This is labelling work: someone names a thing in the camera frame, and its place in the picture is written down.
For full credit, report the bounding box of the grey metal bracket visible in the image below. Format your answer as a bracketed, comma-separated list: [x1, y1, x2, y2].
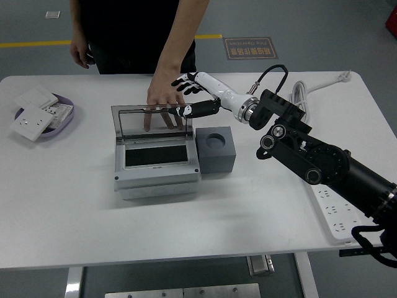
[246, 254, 275, 277]

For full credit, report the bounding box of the white socket plate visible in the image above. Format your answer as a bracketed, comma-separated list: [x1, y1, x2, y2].
[9, 104, 55, 142]

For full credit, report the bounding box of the person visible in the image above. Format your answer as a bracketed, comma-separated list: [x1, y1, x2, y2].
[77, 0, 197, 75]

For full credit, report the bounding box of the white printed socket panel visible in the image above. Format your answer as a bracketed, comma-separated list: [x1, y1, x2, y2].
[42, 102, 74, 130]

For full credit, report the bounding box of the black table control box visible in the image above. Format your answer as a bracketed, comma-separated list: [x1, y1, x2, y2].
[339, 248, 373, 258]

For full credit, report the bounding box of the red object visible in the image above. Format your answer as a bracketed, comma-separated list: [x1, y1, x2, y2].
[384, 6, 397, 35]

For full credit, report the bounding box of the grey metal base plate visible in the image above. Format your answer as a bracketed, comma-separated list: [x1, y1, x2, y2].
[104, 282, 261, 298]

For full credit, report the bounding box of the grey box with clear flap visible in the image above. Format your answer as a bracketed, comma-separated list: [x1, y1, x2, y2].
[110, 104, 202, 201]

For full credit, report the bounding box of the white power strip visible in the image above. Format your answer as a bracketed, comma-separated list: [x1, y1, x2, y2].
[305, 183, 364, 243]

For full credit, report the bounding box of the person's right hand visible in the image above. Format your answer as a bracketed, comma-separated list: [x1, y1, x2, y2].
[69, 38, 96, 70]

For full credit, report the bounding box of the person's left hand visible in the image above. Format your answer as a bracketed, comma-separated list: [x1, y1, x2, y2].
[144, 73, 187, 133]

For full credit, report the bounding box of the purple tray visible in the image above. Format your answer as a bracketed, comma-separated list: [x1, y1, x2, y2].
[14, 93, 76, 143]

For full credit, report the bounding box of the white table leg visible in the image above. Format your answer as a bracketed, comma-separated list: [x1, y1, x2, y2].
[294, 251, 320, 298]
[64, 266, 84, 298]

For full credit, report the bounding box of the grey cube with round hole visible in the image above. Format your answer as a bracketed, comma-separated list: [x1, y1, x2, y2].
[195, 125, 237, 174]

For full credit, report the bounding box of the white switch plate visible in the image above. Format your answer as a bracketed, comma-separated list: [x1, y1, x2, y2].
[14, 84, 60, 109]

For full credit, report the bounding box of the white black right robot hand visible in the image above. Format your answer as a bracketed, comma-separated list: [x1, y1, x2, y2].
[168, 71, 260, 120]

